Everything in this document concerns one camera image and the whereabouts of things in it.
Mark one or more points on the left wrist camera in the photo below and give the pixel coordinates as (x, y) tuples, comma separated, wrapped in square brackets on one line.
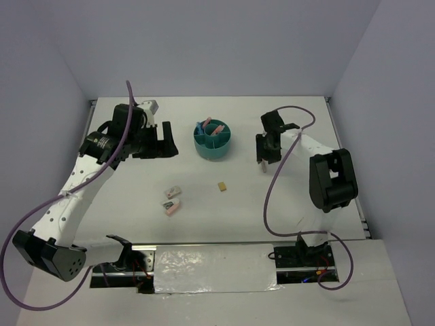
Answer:
[(149, 108)]

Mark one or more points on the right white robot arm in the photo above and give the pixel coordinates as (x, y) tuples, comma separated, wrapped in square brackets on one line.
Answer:
[(332, 182)]

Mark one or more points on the blue translucent stapler case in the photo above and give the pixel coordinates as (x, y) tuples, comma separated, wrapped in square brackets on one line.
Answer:
[(199, 128)]

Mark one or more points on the yellow eraser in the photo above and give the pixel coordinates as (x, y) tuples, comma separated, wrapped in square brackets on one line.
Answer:
[(222, 186)]

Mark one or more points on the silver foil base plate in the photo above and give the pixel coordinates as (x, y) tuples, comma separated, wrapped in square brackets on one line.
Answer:
[(221, 268)]

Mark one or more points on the teal round divided organizer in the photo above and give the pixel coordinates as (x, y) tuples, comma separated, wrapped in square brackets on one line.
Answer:
[(215, 142)]

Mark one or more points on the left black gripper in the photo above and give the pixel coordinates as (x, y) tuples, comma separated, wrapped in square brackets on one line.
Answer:
[(161, 148)]

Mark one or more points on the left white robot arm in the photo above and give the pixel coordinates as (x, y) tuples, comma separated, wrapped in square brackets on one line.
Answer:
[(50, 244)]

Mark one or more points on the pink translucent case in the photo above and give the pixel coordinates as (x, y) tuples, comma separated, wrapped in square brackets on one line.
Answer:
[(206, 122)]

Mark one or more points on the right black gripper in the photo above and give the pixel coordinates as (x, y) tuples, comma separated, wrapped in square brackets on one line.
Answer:
[(262, 153)]

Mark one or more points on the orange red thin pen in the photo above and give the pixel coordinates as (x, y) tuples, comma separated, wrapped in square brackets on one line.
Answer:
[(215, 130)]

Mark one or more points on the red highlighter pen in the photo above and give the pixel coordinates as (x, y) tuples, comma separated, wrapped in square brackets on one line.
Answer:
[(220, 130)]

